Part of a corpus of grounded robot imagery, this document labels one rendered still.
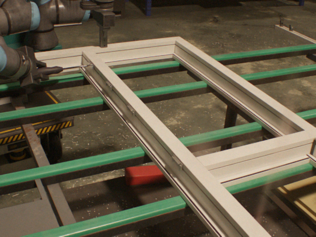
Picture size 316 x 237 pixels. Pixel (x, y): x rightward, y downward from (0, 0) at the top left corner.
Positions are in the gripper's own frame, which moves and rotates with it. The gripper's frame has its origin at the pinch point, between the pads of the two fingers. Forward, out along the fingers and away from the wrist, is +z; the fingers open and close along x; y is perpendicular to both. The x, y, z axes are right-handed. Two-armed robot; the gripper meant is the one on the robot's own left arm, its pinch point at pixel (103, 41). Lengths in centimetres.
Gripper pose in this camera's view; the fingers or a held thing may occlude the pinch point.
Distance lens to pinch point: 179.7
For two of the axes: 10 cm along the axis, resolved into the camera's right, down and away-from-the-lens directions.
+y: 9.0, -1.7, 4.0
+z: -0.5, 8.7, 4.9
